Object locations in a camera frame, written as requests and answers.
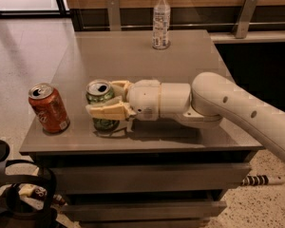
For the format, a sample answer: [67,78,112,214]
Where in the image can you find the left metal bracket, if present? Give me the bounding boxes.
[105,0,122,31]

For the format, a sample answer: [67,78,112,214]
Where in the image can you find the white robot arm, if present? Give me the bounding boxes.
[85,72,285,162]

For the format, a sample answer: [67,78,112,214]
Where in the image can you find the lower grey drawer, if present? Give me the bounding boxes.
[62,200,226,221]

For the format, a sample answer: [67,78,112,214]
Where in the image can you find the metal bracket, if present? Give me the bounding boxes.
[233,0,258,39]
[105,0,122,31]

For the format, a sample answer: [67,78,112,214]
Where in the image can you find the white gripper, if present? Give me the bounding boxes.
[85,80,161,121]

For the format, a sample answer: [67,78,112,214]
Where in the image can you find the upper grey drawer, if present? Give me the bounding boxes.
[52,162,251,195]

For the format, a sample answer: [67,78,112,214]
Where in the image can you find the red coke can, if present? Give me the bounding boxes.
[28,83,70,134]

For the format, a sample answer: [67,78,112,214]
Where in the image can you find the right metal bracket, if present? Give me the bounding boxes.
[233,0,258,39]

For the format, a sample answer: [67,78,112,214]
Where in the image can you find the clear plastic water bottle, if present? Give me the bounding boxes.
[152,0,171,49]

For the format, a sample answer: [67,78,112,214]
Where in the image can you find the black bag with straps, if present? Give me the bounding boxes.
[0,140,66,228]

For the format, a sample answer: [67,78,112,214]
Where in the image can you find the grey drawer cabinet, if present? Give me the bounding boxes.
[20,30,261,228]

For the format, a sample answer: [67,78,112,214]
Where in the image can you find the black white striped handle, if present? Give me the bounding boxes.
[241,175,285,186]

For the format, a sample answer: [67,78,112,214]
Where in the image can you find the grey side shelf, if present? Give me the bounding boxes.
[210,30,285,44]

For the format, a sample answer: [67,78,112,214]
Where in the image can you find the grey drawer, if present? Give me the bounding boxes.
[62,200,226,221]
[52,162,251,195]

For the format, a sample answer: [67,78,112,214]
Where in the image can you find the green soda can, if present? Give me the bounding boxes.
[85,79,119,132]

